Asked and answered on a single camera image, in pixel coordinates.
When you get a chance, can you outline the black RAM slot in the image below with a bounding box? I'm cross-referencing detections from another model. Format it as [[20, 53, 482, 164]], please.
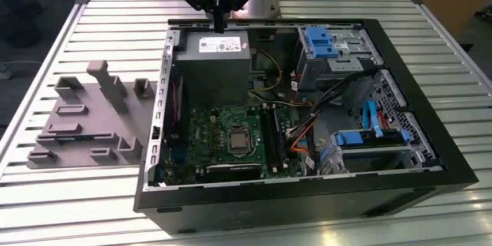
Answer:
[[260, 104, 280, 173]]

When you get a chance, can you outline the blue drive latch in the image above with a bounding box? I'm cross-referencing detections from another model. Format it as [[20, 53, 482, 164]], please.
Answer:
[[306, 27, 342, 58]]

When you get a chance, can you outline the grey power supply unit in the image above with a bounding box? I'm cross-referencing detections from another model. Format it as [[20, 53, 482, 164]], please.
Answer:
[[172, 30, 254, 105]]

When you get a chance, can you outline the metal drive cage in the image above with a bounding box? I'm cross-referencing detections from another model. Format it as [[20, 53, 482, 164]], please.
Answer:
[[295, 25, 386, 91]]

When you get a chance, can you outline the black office chair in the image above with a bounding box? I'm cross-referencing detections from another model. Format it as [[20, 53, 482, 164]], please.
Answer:
[[0, 0, 44, 48]]

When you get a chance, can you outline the grey parts rack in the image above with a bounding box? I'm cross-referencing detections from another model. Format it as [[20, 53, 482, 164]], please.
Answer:
[[26, 60, 159, 169]]

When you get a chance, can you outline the green motherboard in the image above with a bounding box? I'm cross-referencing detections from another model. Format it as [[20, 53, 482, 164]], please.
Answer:
[[164, 104, 308, 185]]

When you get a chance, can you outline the silver CPU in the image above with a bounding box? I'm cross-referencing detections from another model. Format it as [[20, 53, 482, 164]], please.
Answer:
[[230, 133, 250, 149]]

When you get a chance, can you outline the CPU socket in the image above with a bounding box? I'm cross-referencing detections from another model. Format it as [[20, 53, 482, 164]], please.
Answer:
[[224, 126, 258, 157]]

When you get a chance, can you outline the hard disk in blue carrier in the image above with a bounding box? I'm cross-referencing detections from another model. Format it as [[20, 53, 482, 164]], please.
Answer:
[[332, 130, 410, 147]]

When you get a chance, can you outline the black graphics card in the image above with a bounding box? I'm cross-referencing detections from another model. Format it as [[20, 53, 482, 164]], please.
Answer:
[[195, 162, 263, 184]]

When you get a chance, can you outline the metal disk bay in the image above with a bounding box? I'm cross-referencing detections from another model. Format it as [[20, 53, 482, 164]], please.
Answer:
[[330, 130, 443, 176]]

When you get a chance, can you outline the black open PC case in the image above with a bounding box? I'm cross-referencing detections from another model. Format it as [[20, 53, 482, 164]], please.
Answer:
[[132, 18, 480, 234]]

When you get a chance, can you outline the yellow wire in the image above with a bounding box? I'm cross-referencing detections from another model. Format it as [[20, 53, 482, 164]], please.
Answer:
[[248, 49, 284, 100]]

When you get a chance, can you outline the red wire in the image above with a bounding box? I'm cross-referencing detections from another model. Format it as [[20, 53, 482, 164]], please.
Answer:
[[172, 77, 183, 123]]

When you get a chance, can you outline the black wire bundle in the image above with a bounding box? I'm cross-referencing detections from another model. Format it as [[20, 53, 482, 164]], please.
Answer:
[[286, 69, 380, 137]]

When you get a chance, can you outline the blue flat wire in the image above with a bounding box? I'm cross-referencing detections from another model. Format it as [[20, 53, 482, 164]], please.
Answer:
[[363, 100, 386, 138]]

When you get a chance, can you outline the orange wire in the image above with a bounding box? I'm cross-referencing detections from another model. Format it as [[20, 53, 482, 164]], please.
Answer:
[[290, 130, 315, 154]]

